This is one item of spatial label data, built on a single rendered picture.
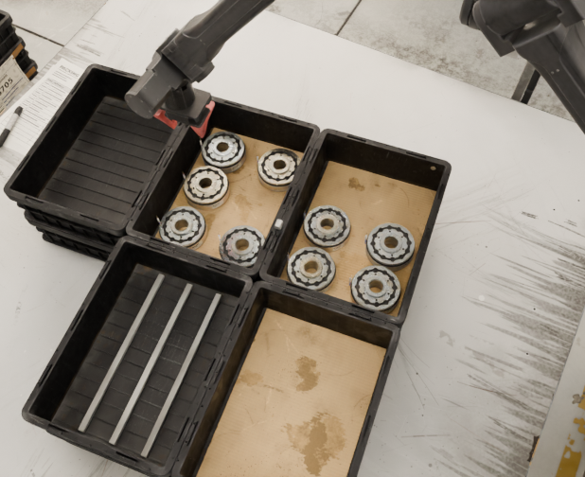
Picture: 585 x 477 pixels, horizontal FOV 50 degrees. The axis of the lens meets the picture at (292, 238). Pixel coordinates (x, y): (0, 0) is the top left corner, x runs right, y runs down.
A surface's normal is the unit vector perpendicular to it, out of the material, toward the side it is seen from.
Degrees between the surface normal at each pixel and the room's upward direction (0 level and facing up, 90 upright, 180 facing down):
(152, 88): 40
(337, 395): 0
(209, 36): 88
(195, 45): 88
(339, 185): 0
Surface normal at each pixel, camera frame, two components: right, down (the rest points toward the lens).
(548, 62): -0.52, 0.74
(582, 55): 0.55, -0.02
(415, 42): -0.03, -0.47
